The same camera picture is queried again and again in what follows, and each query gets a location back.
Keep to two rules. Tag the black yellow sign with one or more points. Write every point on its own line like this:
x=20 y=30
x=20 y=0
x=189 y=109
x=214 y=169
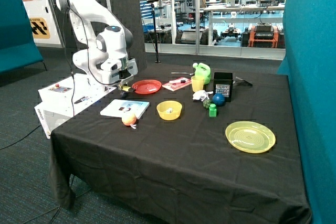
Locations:
x=39 y=28

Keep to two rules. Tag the yellow plastic plate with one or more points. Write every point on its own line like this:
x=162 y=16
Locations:
x=250 y=137

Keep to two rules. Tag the white book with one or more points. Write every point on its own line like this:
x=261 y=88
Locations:
x=117 y=108

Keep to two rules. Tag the black box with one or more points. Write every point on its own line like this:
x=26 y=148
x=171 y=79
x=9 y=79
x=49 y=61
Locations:
x=223 y=84

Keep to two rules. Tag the black tablecloth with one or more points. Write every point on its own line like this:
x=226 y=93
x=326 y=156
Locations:
x=185 y=170

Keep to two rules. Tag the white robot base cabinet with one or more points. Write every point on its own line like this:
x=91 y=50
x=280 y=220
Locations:
x=57 y=100

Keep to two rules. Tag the black marker pen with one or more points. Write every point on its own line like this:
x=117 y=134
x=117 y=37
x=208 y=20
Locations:
x=81 y=100

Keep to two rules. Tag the crumpled white paper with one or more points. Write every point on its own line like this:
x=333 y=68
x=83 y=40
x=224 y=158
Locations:
x=201 y=95

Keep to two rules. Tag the orange ball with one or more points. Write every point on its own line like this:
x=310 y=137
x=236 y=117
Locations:
x=129 y=119

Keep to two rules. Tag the blue ball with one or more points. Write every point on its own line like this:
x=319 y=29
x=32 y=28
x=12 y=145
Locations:
x=218 y=99

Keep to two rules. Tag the yellow plastic cup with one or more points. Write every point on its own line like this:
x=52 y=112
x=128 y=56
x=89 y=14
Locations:
x=197 y=83

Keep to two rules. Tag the metal spoon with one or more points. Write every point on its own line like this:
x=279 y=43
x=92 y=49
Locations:
x=185 y=73

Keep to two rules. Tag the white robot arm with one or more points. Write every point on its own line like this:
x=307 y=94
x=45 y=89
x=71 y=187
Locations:
x=105 y=60

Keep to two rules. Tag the orange mobile robot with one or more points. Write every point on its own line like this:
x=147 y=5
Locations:
x=263 y=35

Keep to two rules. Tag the teal sofa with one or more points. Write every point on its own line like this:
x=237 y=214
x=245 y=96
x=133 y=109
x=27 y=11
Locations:
x=17 y=44

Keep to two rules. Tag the teal partition wall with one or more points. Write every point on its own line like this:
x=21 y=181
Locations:
x=309 y=63

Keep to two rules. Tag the green watering can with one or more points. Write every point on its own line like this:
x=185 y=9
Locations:
x=203 y=70

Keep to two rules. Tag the green toy block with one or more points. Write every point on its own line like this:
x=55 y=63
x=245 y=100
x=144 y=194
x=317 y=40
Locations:
x=212 y=110

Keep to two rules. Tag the red book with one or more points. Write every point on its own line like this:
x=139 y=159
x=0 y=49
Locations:
x=176 y=86

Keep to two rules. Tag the small dark green object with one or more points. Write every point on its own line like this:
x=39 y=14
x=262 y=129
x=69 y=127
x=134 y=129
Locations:
x=207 y=103

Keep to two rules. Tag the yellow plastic bowl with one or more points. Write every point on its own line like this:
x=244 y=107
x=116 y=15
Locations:
x=163 y=106

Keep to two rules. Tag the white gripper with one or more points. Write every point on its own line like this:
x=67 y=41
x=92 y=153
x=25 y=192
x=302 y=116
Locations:
x=118 y=71

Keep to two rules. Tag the pink highlighter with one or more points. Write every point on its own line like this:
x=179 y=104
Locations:
x=180 y=80

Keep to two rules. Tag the red plastic plate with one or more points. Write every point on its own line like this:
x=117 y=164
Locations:
x=147 y=86

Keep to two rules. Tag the dark computer mouse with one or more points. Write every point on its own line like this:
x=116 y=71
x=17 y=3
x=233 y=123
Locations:
x=124 y=94

